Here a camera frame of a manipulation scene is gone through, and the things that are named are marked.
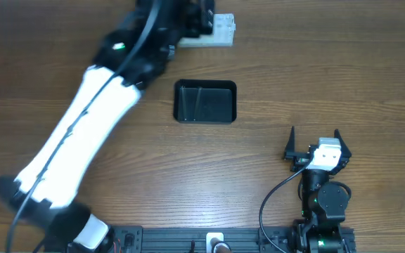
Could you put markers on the black tray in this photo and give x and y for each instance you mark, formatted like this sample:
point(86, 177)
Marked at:
point(220, 105)

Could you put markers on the mounting rail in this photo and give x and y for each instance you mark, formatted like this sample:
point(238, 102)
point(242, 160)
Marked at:
point(174, 240)

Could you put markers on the white test tube rack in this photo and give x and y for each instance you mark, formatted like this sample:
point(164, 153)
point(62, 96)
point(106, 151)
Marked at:
point(221, 33)

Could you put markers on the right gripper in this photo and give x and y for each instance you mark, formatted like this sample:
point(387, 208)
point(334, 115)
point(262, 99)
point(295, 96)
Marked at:
point(299, 158)

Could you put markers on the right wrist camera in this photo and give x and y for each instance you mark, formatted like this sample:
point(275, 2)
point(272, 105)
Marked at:
point(325, 152)

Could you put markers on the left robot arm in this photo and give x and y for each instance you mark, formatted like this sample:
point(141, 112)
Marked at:
point(83, 133)

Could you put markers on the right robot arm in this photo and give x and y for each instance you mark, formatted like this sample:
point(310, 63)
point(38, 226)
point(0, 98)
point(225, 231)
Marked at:
point(329, 204)

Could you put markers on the clear test tube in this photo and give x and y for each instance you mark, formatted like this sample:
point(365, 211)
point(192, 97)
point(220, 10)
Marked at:
point(197, 105)
point(183, 105)

